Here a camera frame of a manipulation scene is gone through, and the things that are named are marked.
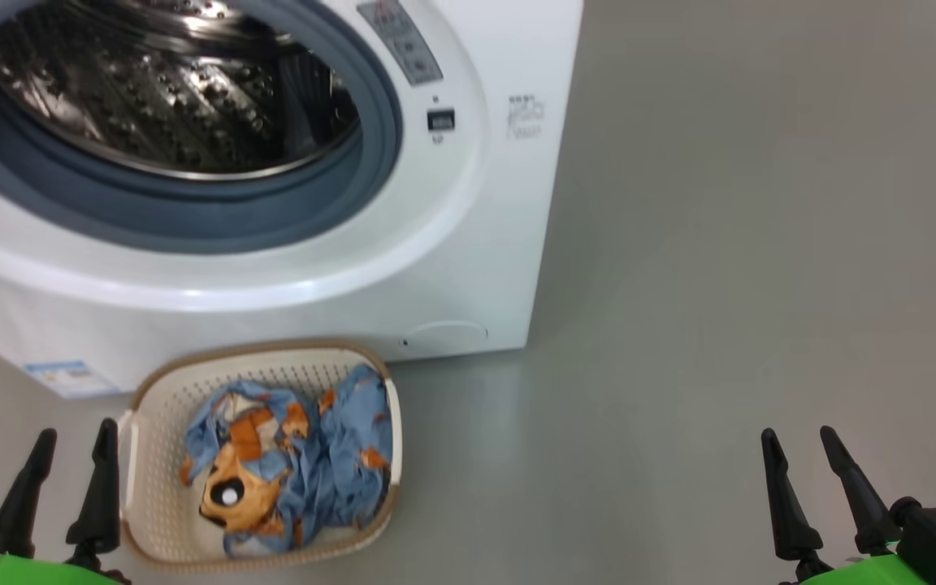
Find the round white filter cover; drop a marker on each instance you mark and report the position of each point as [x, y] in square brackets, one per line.
[444, 335]

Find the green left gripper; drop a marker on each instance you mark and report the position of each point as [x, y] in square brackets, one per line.
[21, 573]

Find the grey warning label sticker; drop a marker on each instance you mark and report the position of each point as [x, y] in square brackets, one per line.
[403, 45]

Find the black door latch socket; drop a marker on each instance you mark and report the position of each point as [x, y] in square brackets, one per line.
[441, 120]

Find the blue garment large orange print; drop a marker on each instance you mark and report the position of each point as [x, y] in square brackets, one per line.
[240, 487]

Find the cream perforated laundry basket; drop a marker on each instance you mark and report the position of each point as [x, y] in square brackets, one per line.
[151, 504]

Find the stainless steel washing machine drum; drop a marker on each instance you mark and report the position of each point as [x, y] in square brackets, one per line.
[151, 106]

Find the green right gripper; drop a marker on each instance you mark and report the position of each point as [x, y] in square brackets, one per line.
[858, 575]

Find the white front-load washing machine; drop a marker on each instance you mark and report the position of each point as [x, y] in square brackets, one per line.
[468, 268]

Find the small printed text sticker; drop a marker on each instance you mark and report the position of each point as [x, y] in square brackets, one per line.
[525, 118]

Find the blue energy label sticker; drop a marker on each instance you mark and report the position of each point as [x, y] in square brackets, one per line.
[70, 379]

